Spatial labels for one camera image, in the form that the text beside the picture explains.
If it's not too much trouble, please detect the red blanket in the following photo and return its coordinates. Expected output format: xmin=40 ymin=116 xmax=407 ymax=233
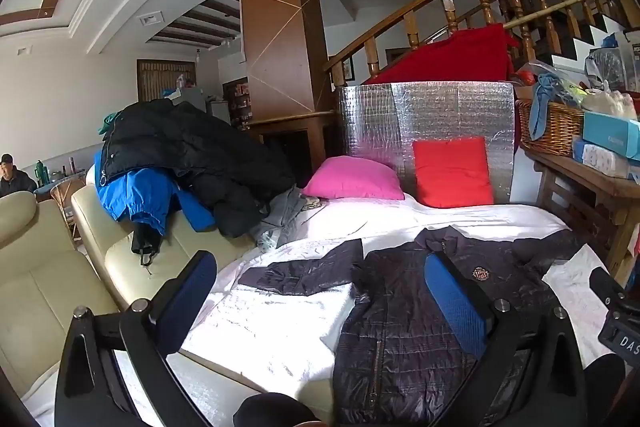
xmin=362 ymin=23 xmax=521 ymax=85

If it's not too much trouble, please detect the clear plastic bag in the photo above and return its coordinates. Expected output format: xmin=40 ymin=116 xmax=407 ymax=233
xmin=585 ymin=47 xmax=628 ymax=90

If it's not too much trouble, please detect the blue cloth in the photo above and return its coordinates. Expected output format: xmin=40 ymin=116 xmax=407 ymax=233
xmin=529 ymin=74 xmax=583 ymax=142

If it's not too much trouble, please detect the wicker basket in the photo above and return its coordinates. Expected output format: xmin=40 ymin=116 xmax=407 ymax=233
xmin=515 ymin=98 xmax=586 ymax=158

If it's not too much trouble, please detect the white tissue pack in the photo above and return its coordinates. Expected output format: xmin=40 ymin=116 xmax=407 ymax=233
xmin=572 ymin=137 xmax=633 ymax=179

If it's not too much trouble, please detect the white plastic bag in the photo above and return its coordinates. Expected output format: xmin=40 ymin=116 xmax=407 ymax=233
xmin=582 ymin=81 xmax=638 ymax=120

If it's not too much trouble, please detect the brown wooden pillar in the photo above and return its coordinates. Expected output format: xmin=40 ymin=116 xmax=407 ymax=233
xmin=236 ymin=0 xmax=337 ymax=122

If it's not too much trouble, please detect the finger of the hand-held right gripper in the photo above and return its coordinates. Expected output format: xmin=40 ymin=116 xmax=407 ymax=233
xmin=589 ymin=266 xmax=627 ymax=305

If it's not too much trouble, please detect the silver foil insulation board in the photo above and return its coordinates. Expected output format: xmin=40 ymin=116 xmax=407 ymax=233
xmin=336 ymin=80 xmax=516 ymax=205

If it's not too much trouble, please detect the brown door curtain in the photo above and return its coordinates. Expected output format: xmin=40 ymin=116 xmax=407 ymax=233
xmin=136 ymin=59 xmax=197 ymax=104

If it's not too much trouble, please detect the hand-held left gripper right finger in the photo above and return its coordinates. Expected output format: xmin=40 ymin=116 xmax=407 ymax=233
xmin=424 ymin=252 xmax=588 ymax=427

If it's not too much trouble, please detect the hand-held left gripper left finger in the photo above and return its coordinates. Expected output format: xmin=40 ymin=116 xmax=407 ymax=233
xmin=54 ymin=250 xmax=218 ymax=427

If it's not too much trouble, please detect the teal cardboard box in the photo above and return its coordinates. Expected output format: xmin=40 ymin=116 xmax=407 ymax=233
xmin=582 ymin=111 xmax=640 ymax=160

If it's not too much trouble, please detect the blue jacket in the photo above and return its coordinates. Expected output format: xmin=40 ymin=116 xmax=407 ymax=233
xmin=94 ymin=149 xmax=218 ymax=268

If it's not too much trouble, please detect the wooden side table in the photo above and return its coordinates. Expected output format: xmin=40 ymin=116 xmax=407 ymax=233
xmin=520 ymin=142 xmax=640 ymax=288

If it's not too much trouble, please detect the pile of dark clothes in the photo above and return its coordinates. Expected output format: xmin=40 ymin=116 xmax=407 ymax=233
xmin=100 ymin=98 xmax=298 ymax=238

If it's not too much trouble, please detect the red pillow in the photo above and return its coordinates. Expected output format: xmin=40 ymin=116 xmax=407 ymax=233
xmin=412 ymin=137 xmax=496 ymax=209

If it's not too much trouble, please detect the pink pillow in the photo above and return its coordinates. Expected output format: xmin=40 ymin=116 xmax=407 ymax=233
xmin=301 ymin=156 xmax=406 ymax=202

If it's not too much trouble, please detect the cream leather sofa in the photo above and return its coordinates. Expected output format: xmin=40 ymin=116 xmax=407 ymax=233
xmin=0 ymin=179 xmax=261 ymax=388

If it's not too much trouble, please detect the grey refrigerator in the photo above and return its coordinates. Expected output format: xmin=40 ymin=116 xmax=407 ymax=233
xmin=172 ymin=87 xmax=231 ymax=125

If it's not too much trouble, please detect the dark quilted jacket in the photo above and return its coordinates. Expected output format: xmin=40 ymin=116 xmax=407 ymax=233
xmin=237 ymin=226 xmax=586 ymax=427

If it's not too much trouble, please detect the white carrier bag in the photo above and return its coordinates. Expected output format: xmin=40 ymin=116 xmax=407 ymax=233
xmin=622 ymin=29 xmax=640 ymax=92

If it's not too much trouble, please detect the person's dark trouser knee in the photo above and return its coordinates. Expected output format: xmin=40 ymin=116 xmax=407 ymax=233
xmin=239 ymin=392 xmax=323 ymax=427

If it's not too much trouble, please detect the wooden cabinet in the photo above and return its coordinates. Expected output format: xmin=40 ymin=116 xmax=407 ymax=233
xmin=247 ymin=109 xmax=337 ymax=188

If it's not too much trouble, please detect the white terry mattress pad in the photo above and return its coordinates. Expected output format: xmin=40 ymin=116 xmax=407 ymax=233
xmin=179 ymin=282 xmax=357 ymax=408

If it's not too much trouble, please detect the white satin bed blanket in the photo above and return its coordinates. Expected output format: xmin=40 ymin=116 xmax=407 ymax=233
xmin=22 ymin=194 xmax=626 ymax=427

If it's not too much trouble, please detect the grey garment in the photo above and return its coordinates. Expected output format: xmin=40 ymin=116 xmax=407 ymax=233
xmin=250 ymin=187 xmax=321 ymax=253

